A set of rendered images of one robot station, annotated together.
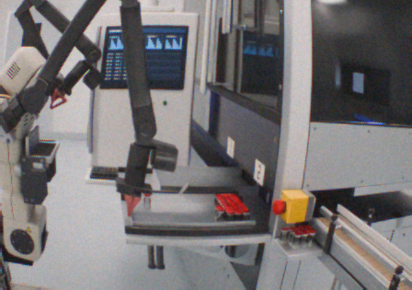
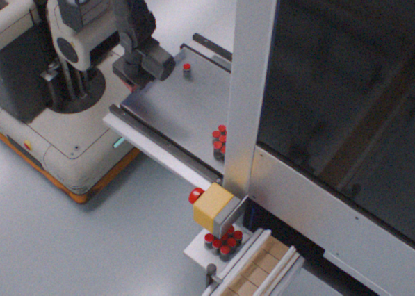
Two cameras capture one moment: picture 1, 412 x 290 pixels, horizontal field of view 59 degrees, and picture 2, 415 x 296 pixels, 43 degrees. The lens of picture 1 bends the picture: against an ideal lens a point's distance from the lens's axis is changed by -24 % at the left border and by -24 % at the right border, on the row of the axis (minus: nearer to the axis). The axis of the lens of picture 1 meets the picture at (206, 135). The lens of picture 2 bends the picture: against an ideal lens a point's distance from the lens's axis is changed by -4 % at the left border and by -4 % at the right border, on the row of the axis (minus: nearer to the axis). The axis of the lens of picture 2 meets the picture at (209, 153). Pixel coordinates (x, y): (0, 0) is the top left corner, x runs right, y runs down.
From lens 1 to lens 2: 116 cm
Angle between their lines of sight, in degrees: 59
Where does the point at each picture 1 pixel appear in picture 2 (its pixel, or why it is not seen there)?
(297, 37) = (241, 46)
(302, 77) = (244, 96)
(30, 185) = (66, 11)
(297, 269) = not seen: hidden behind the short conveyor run
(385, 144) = (391, 254)
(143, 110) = (122, 21)
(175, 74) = not seen: outside the picture
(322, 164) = (272, 193)
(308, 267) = not seen: hidden behind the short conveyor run
